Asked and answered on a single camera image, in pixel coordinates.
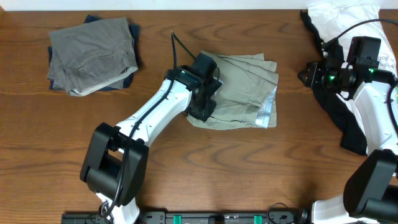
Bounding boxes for khaki green shorts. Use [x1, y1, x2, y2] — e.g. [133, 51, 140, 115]
[187, 50, 279, 130]

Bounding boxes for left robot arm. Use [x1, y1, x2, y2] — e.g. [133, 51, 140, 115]
[80, 67, 222, 223]

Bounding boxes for white printed t-shirt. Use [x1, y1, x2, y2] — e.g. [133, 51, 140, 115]
[307, 3, 397, 155]

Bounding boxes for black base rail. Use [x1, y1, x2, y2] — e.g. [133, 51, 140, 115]
[60, 209, 311, 224]

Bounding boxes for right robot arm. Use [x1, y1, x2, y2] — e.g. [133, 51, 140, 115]
[298, 60, 397, 223]

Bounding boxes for grey folded shorts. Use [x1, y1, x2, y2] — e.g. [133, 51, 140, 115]
[46, 17, 139, 96]

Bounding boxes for black garment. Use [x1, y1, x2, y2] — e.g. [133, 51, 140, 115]
[300, 11, 368, 156]

